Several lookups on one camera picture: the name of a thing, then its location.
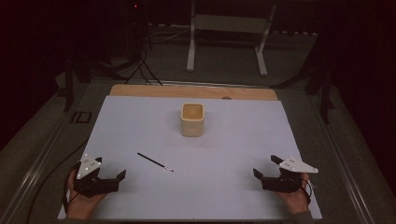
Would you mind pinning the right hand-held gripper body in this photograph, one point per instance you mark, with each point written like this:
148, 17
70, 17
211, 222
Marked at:
285, 182

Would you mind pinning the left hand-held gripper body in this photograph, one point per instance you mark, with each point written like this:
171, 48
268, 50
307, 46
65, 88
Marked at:
93, 186

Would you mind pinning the thin black pen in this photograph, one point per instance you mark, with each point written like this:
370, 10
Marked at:
154, 161

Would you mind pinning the square wooden pen holder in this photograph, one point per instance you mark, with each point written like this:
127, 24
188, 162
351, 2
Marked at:
192, 123

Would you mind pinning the person's left hand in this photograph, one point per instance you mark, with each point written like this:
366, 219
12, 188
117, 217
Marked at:
84, 205

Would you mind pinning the person's right hand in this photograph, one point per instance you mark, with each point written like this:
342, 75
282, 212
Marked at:
294, 200

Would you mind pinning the white table mat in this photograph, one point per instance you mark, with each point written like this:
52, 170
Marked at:
193, 186

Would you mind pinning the black metal stand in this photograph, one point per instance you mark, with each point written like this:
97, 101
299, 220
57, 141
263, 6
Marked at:
68, 84
325, 96

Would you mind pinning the white metal stand frame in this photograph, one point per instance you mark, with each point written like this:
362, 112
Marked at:
229, 23

